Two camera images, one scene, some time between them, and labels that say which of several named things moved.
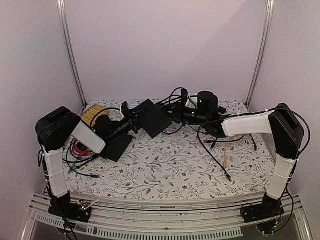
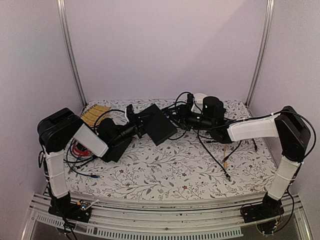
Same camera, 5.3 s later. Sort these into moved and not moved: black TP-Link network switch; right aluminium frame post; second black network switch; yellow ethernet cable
Moved: black TP-Link network switch
Not moved: second black network switch; yellow ethernet cable; right aluminium frame post
